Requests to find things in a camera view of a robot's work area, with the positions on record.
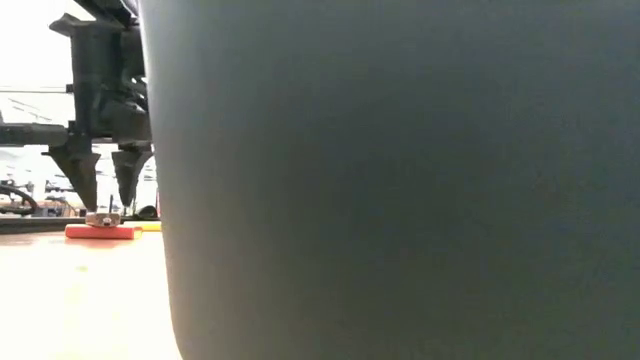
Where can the black dome object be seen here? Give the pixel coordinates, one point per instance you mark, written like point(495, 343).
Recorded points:
point(148, 213)

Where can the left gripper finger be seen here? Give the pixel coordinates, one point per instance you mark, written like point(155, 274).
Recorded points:
point(80, 170)
point(129, 170)

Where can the red block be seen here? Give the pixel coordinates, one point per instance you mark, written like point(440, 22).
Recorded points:
point(100, 233)

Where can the yellow block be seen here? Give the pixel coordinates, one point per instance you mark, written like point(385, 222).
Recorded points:
point(150, 226)

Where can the black aluminium table frame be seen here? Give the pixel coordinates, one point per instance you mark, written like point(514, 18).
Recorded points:
point(30, 225)

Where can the teal plastic bin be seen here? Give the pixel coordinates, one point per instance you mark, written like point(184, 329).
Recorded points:
point(400, 200)

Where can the natural wooden block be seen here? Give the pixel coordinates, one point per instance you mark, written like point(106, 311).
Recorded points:
point(102, 219)

